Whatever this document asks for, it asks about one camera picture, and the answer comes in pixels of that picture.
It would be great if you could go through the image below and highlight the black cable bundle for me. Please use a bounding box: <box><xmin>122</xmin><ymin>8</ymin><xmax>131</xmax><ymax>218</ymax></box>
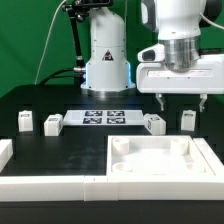
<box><xmin>40</xmin><ymin>67</ymin><xmax>88</xmax><ymax>86</ymax></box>

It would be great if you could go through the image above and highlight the white cable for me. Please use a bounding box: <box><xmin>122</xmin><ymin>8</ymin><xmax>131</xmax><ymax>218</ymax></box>
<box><xmin>34</xmin><ymin>0</ymin><xmax>68</xmax><ymax>86</ymax></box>

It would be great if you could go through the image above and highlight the white square tabletop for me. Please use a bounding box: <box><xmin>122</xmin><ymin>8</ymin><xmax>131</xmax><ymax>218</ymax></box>
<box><xmin>106</xmin><ymin>136</ymin><xmax>215</xmax><ymax>176</ymax></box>

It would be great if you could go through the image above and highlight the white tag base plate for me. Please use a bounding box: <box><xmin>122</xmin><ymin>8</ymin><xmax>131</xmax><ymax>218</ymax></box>
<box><xmin>63</xmin><ymin>110</ymin><xmax>144</xmax><ymax>126</ymax></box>

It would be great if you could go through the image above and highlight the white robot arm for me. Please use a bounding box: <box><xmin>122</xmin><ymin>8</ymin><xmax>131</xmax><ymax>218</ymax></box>
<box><xmin>81</xmin><ymin>0</ymin><xmax>224</xmax><ymax>104</ymax></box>

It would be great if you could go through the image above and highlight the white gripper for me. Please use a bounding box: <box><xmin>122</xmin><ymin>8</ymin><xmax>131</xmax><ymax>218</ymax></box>
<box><xmin>136</xmin><ymin>44</ymin><xmax>224</xmax><ymax>112</ymax></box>

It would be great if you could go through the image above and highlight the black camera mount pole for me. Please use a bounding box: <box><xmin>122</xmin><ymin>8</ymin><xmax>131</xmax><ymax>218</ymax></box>
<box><xmin>62</xmin><ymin>0</ymin><xmax>114</xmax><ymax>86</ymax></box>

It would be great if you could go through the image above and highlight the white U-shaped fence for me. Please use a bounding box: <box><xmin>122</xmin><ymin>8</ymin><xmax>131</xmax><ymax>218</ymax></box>
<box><xmin>0</xmin><ymin>138</ymin><xmax>224</xmax><ymax>202</ymax></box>

